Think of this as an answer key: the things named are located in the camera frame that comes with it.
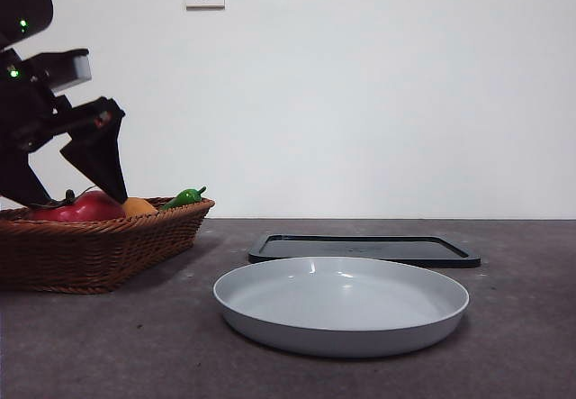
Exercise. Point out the red tomato with green stem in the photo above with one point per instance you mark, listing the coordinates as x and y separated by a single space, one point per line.
85 209

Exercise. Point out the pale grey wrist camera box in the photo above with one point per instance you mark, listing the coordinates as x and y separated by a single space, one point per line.
67 70

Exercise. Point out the black flat tray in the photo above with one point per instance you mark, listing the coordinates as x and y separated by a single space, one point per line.
360 248

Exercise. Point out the green chili pepper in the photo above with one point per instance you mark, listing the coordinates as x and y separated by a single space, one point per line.
182 198

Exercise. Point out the orange round fruit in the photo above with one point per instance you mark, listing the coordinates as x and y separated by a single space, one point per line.
139 207

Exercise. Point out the pale grey round plate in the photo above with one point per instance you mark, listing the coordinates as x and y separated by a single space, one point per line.
337 300

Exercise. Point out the brown wicker basket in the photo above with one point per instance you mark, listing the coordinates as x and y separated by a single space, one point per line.
90 255

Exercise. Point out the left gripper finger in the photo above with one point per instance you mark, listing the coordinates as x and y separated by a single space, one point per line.
22 178
101 160

